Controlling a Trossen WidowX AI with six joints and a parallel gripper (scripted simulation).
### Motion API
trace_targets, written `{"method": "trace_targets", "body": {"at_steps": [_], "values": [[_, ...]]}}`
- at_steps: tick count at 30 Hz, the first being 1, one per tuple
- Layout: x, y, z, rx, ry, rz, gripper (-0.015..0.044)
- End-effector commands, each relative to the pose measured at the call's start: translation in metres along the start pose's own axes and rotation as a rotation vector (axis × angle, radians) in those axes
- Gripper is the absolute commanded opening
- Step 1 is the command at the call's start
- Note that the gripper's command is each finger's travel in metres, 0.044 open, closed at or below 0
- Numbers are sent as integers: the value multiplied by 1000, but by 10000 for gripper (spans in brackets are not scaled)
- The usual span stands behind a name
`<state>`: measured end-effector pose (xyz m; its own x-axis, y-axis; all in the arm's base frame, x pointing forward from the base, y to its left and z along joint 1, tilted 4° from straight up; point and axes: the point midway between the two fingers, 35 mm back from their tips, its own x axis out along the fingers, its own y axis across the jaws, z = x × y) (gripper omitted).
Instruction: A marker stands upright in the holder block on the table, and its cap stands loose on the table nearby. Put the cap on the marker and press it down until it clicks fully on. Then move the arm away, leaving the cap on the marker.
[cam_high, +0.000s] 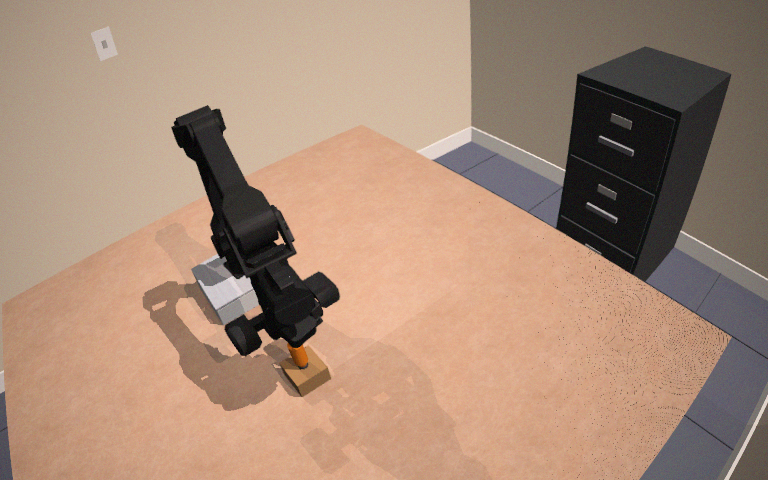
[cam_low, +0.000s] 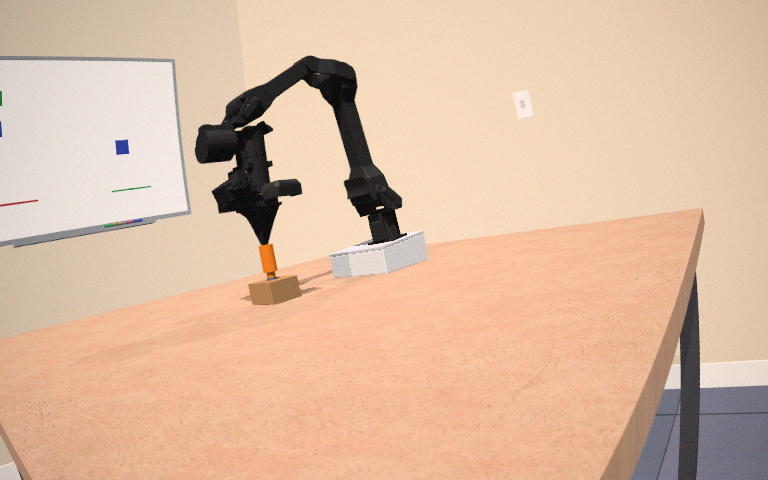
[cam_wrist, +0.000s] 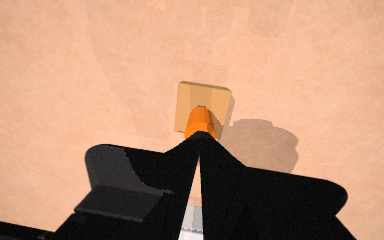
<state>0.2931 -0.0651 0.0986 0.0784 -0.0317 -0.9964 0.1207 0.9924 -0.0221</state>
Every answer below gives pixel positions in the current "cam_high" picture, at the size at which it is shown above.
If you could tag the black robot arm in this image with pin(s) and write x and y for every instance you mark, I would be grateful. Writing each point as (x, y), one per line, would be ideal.
(245, 227)

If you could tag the tan wooden block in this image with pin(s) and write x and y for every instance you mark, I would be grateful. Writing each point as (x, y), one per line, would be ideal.
(306, 380)

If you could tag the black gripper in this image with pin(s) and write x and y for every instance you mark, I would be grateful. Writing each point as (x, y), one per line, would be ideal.
(243, 333)

